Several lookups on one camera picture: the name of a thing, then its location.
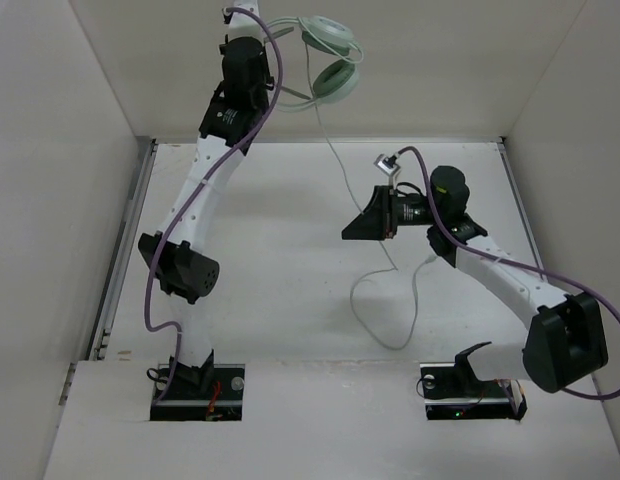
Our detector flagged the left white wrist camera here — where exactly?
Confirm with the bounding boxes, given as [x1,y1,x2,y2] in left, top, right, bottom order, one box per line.
[223,0,262,40]

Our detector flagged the right aluminium rail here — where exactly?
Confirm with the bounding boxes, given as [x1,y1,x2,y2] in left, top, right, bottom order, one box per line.
[497,139,543,268]

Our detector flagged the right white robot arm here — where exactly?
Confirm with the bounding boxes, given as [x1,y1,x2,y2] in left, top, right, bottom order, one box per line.
[342,166,608,394]

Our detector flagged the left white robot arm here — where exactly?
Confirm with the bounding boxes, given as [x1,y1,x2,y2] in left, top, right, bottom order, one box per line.
[138,36,282,398]

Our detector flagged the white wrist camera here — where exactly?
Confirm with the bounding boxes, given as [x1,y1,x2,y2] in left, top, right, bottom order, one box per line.
[374,152,401,189]
[223,0,262,40]

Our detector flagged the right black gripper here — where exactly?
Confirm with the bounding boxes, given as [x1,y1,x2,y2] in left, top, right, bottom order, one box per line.
[342,185,442,241]

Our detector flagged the pale green headphone cable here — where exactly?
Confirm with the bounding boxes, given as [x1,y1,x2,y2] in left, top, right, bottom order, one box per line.
[304,42,439,351]

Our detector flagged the mint green headphones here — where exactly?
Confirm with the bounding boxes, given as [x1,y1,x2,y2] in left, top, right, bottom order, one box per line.
[264,14,366,114]

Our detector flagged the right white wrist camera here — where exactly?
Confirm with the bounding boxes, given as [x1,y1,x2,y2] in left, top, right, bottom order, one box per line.
[374,152,401,189]

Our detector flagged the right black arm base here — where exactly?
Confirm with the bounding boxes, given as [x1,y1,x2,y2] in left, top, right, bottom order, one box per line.
[416,363,528,421]

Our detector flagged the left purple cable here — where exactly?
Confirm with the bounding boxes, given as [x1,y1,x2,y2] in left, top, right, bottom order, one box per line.
[143,7,284,404]

